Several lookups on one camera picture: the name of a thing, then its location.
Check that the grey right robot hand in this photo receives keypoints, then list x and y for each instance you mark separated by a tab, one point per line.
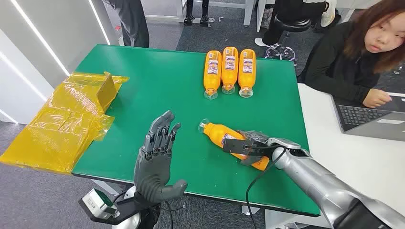
258	136

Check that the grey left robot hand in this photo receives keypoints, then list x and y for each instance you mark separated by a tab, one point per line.
152	177

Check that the orange juice bottle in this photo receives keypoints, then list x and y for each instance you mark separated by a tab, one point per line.
212	71
246	69
229	66
216	134

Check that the green table mat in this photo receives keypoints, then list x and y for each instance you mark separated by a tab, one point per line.
158	88

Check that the yellow plastic wrapped box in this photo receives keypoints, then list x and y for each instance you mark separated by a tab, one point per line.
63	126

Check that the grey laptop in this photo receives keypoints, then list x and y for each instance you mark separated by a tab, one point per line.
360	115

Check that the seated person at laptop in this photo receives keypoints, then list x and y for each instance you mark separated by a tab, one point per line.
341	63

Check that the black stool chrome base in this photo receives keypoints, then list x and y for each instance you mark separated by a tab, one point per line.
289	25

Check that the white desk leg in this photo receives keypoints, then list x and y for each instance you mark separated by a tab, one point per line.
249	12

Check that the person's hand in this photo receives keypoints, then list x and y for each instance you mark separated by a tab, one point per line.
376	98

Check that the person on stool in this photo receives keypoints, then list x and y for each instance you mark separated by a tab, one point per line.
294	9

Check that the person's feet black shoes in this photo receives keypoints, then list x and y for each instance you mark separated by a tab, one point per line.
196	12

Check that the standing person's legs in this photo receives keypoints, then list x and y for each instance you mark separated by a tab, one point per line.
134	22

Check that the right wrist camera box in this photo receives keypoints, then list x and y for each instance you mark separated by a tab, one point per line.
235	147

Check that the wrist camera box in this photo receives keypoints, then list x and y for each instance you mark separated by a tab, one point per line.
96	204
235	147

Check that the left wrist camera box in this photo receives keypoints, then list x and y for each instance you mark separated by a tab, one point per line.
96	204

